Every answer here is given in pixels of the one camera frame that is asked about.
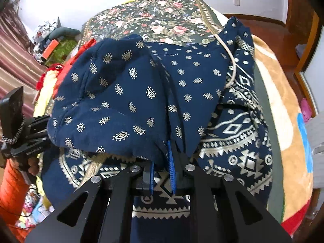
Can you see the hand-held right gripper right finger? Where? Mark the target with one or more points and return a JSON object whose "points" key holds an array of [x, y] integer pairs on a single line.
{"points": [[171, 164]]}

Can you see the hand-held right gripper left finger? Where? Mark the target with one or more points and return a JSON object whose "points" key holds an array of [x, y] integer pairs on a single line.
{"points": [[151, 178]]}

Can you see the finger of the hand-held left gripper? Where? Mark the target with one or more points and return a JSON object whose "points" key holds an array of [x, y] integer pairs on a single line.
{"points": [[40, 124], [38, 139]]}

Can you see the navy patterned hoodie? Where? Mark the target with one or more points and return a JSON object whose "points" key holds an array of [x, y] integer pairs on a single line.
{"points": [[114, 81]]}

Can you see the person's left forearm orange sleeve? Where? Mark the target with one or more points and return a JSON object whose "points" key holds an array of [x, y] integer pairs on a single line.
{"points": [[12, 195]]}

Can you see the pile of mixed clothes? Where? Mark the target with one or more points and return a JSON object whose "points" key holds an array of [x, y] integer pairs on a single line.
{"points": [[43, 33]]}

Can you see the person's left hand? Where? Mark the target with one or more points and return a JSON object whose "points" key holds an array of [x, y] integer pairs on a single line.
{"points": [[33, 167]]}

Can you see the yellow garment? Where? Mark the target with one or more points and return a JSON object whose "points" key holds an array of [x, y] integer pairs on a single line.
{"points": [[44, 101]]}

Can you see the red plush toy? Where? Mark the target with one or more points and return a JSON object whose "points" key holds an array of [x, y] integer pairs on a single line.
{"points": [[46, 77]]}

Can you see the striped pink curtain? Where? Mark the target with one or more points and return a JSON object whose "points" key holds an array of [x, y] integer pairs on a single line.
{"points": [[17, 60]]}

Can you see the colourful printed sheet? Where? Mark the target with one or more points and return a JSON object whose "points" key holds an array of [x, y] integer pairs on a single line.
{"points": [[35, 202]]}

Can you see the orange box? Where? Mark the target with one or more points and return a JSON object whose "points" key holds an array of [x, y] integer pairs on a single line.
{"points": [[49, 49]]}

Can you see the green patterned cloth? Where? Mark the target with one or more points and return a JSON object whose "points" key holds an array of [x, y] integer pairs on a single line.
{"points": [[64, 52]]}

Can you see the red garment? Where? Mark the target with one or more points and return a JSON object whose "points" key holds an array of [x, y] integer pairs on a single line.
{"points": [[86, 45]]}

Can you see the dark grey cushion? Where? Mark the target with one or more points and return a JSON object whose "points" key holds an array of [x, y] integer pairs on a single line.
{"points": [[67, 31]]}

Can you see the tan printed fleece blanket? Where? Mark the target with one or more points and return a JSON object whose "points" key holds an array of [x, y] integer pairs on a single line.
{"points": [[278, 93]]}

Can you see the pink slippers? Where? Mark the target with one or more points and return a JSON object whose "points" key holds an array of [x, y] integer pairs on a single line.
{"points": [[305, 110]]}

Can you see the dark floral blanket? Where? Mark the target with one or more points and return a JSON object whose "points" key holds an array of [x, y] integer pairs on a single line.
{"points": [[151, 12]]}

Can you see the white wall socket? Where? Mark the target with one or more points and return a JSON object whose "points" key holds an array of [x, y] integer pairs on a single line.
{"points": [[236, 2]]}

